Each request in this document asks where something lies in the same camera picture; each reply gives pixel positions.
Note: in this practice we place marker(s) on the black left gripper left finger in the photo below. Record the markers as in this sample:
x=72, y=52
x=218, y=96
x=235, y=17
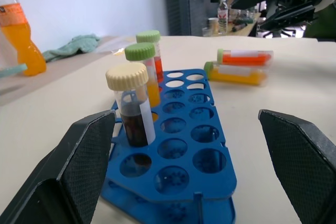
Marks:
x=78, y=155

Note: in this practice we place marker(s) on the green-capped tube with red liquid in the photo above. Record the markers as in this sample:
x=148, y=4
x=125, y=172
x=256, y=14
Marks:
x=158, y=69

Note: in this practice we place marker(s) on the green crumpled cloth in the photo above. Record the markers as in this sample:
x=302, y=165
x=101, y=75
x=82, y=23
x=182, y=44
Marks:
x=73, y=45

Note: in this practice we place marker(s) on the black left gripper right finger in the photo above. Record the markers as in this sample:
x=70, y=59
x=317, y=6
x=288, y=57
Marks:
x=302, y=161

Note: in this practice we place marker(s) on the teal rimmed clear container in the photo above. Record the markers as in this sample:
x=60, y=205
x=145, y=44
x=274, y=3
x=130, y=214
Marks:
x=13, y=69

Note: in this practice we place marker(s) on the green-capped tube with orange-red liquid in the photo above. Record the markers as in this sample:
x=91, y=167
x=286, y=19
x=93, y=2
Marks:
x=244, y=59

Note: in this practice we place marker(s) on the grey perforated panel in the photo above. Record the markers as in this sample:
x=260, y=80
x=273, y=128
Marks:
x=177, y=3

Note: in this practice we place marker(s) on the wooden background table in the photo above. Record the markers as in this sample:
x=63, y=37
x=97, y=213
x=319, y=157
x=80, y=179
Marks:
x=240, y=28

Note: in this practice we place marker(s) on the white paper cup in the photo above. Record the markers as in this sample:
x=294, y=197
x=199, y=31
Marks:
x=213, y=26

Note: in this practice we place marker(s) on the clear water bottle red label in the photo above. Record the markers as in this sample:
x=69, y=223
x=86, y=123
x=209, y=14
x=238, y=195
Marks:
x=222, y=15

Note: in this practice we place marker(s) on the orange soda plastic bottle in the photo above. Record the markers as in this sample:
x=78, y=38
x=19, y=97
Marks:
x=25, y=48

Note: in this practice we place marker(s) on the blue tube rack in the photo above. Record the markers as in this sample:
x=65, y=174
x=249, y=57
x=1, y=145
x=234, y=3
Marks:
x=183, y=140

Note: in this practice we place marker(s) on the green-capped tube with yellow liquid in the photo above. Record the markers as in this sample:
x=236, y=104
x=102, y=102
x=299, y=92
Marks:
x=236, y=75

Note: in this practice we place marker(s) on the green-capped tube with yellow-orange liquid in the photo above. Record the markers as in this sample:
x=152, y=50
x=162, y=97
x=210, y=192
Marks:
x=153, y=93

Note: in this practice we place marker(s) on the cream-capped tube with dark liquid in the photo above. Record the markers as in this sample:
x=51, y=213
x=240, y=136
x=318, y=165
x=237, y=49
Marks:
x=132, y=119

